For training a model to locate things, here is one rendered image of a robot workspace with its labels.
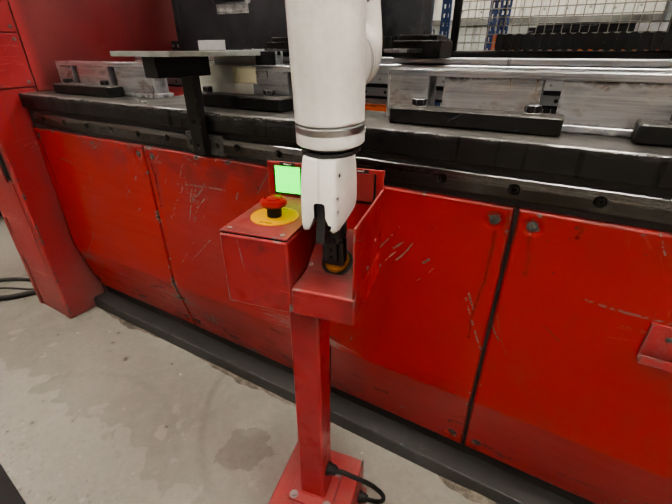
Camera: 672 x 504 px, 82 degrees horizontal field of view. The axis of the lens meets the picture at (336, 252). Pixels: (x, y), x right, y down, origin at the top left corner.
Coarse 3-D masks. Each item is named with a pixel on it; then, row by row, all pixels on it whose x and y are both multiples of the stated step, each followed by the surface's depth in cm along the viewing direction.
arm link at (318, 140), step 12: (300, 132) 44; (312, 132) 43; (324, 132) 43; (336, 132) 43; (348, 132) 43; (360, 132) 45; (300, 144) 45; (312, 144) 44; (324, 144) 44; (336, 144) 44; (348, 144) 44; (360, 144) 46
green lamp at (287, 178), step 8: (280, 168) 63; (288, 168) 63; (296, 168) 62; (280, 176) 64; (288, 176) 63; (296, 176) 63; (280, 184) 65; (288, 184) 64; (296, 184) 64; (288, 192) 65; (296, 192) 64
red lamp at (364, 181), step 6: (360, 174) 59; (366, 174) 59; (360, 180) 60; (366, 180) 59; (372, 180) 59; (360, 186) 60; (366, 186) 60; (372, 186) 59; (360, 192) 61; (366, 192) 60; (372, 192) 60; (360, 198) 61; (366, 198) 61; (372, 198) 60
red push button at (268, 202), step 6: (264, 198) 56; (270, 198) 56; (276, 198) 56; (282, 198) 56; (264, 204) 55; (270, 204) 55; (276, 204) 55; (282, 204) 56; (270, 210) 56; (276, 210) 56; (270, 216) 57; (276, 216) 57
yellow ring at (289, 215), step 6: (258, 210) 60; (264, 210) 60; (282, 210) 60; (288, 210) 60; (294, 210) 60; (252, 216) 57; (258, 216) 57; (264, 216) 57; (282, 216) 57; (288, 216) 57; (294, 216) 57; (258, 222) 55; (264, 222) 55; (270, 222) 55; (276, 222) 55; (282, 222) 55; (288, 222) 55
